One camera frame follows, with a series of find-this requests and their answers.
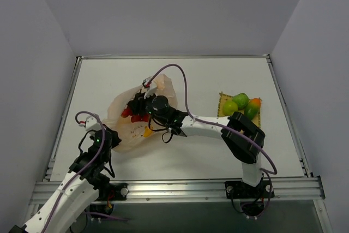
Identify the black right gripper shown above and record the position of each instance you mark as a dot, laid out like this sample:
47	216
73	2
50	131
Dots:
137	105

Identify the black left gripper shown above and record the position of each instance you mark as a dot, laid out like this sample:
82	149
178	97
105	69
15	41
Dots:
114	139

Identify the translucent banana print plastic bag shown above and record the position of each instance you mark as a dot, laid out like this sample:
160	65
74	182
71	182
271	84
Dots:
132	134

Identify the red lychee bunch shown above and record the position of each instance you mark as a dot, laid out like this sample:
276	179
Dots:
127	112

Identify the green fake pear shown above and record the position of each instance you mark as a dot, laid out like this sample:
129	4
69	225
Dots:
229	108

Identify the orange green fake mango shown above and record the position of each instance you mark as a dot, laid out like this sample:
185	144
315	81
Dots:
252	109

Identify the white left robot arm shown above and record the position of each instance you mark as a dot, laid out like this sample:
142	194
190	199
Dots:
83	183

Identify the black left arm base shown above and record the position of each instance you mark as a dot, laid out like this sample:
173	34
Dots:
106	199

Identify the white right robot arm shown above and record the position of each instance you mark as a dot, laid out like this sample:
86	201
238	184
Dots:
243	138

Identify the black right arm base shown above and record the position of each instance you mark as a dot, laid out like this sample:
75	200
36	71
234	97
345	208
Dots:
247	200

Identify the yellow bamboo mat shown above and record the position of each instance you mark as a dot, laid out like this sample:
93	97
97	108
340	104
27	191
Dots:
224	97

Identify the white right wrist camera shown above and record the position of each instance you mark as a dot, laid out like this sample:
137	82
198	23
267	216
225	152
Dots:
149	86

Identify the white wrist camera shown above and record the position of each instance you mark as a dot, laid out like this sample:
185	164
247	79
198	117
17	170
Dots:
149	86
90	123

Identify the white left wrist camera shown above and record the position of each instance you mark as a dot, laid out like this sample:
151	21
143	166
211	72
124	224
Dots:
90	123

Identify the aluminium table frame rail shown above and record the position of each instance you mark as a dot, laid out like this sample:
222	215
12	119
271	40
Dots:
169	190

